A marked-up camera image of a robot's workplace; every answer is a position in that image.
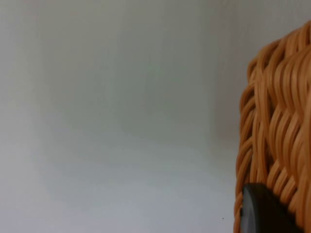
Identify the pale brown wicker basket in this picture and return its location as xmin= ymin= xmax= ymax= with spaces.
xmin=232 ymin=20 xmax=311 ymax=233

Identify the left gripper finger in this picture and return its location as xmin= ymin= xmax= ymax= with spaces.
xmin=239 ymin=183 xmax=306 ymax=233

